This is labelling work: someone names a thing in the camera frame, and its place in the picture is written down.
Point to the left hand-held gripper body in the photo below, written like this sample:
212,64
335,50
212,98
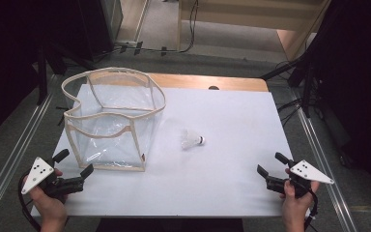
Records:
61,186

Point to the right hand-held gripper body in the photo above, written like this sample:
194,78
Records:
306,172

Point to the light wooden furniture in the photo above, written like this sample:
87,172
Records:
254,16

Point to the black stand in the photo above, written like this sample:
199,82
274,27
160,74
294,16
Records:
42,74
306,83

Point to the metal floor rail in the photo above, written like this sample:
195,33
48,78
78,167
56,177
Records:
13,154
322,161

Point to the dark cabinet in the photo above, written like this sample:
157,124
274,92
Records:
99,25

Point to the clear storage bag beige trim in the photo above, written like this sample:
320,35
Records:
109,141

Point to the wooden table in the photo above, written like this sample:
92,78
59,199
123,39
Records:
206,82

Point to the person's right hand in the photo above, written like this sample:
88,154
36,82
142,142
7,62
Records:
296,208

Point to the person's left hand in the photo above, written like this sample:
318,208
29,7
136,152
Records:
50,209

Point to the white table mat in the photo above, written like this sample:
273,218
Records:
225,180

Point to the black curtain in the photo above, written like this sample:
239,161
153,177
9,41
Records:
357,80
6,58

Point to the white shuttlecock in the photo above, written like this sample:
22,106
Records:
190,140

